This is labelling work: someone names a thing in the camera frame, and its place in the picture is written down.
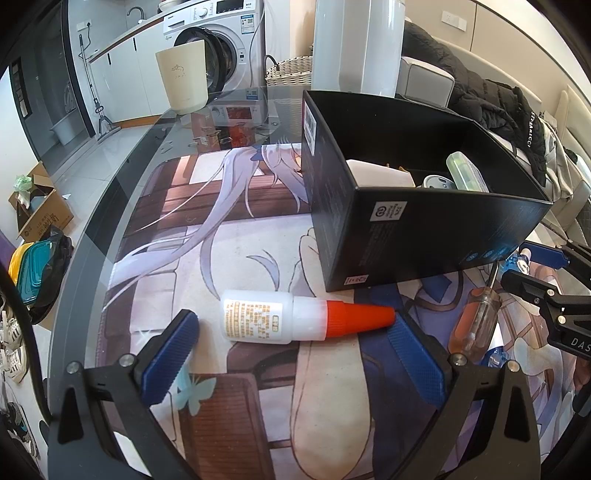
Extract white electric kettle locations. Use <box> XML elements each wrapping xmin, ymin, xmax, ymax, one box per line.
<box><xmin>310</xmin><ymin>0</ymin><xmax>406</xmax><ymax>98</ymax></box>

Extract white charger adapter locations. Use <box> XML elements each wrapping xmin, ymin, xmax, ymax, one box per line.
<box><xmin>346</xmin><ymin>159</ymin><xmax>415</xmax><ymax>189</ymax></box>

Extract black cardboard box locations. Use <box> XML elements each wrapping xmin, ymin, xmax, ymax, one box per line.
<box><xmin>301</xmin><ymin>90</ymin><xmax>554</xmax><ymax>293</ymax></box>

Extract light grey garment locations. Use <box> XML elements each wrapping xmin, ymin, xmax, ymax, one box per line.
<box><xmin>538</xmin><ymin>122</ymin><xmax>579</xmax><ymax>232</ymax></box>

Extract printed desk mat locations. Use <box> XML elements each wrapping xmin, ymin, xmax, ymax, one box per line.
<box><xmin>99</xmin><ymin>143</ymin><xmax>587</xmax><ymax>480</ymax></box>

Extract grey sofa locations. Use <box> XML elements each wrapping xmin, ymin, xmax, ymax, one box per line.
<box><xmin>434</xmin><ymin>37</ymin><xmax>591</xmax><ymax>241</ymax></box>

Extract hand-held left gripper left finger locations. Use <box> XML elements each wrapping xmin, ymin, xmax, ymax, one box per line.
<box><xmin>46</xmin><ymin>308</ymin><xmax>200</xmax><ymax>480</ymax></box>

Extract white washing machine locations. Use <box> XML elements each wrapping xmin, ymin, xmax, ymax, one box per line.
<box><xmin>163</xmin><ymin>0</ymin><xmax>267</xmax><ymax>94</ymax></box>

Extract white bucket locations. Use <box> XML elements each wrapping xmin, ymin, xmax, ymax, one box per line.
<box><xmin>50</xmin><ymin>114</ymin><xmax>86</xmax><ymax>144</ymax></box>

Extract yellow teal plastic containers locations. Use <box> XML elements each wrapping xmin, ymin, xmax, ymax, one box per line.
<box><xmin>8</xmin><ymin>226</ymin><xmax>75</xmax><ymax>320</ymax></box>

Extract black puffer jacket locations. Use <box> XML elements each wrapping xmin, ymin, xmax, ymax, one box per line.
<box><xmin>402</xmin><ymin>21</ymin><xmax>553</xmax><ymax>186</ymax></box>

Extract glue bottle with orange cap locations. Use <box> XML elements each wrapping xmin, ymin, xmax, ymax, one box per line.
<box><xmin>220</xmin><ymin>290</ymin><xmax>398</xmax><ymax>345</ymax></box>

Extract rows of shoes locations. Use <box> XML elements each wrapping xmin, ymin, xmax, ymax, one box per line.
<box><xmin>0</xmin><ymin>295</ymin><xmax>51</xmax><ymax>457</ymax></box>

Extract grey mop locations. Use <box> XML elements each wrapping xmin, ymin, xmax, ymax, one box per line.
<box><xmin>78</xmin><ymin>33</ymin><xmax>122</xmax><ymax>140</ymax></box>

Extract grey cushion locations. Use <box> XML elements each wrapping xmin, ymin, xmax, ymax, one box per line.
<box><xmin>398</xmin><ymin>55</ymin><xmax>456</xmax><ymax>108</ymax></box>

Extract green and white plastic case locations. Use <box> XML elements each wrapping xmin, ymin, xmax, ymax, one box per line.
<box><xmin>445</xmin><ymin>151</ymin><xmax>490</xmax><ymax>193</ymax></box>

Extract brown cardboard box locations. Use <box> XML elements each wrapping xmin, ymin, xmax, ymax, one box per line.
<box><xmin>8</xmin><ymin>161</ymin><xmax>75</xmax><ymax>243</ymax></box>

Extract clear handle screwdriver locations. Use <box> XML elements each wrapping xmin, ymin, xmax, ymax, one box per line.
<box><xmin>449</xmin><ymin>261</ymin><xmax>503</xmax><ymax>363</ymax></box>

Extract wicker basket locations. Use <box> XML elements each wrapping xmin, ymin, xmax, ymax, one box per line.
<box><xmin>264</xmin><ymin>55</ymin><xmax>315</xmax><ymax>88</ymax></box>

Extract beige cup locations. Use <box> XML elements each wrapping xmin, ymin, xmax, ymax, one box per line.
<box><xmin>154</xmin><ymin>39</ymin><xmax>209</xmax><ymax>116</ymax></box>

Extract white base cabinet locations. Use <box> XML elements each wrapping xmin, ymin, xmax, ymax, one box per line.
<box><xmin>88</xmin><ymin>21</ymin><xmax>168</xmax><ymax>126</ymax></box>

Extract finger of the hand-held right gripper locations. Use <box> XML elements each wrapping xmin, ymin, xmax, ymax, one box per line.
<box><xmin>519</xmin><ymin>239</ymin><xmax>591</xmax><ymax>269</ymax></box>
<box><xmin>501</xmin><ymin>270</ymin><xmax>591</xmax><ymax>334</ymax></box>

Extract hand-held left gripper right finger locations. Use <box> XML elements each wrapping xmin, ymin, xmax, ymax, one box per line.
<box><xmin>387</xmin><ymin>310</ymin><xmax>543</xmax><ymax>480</ymax></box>

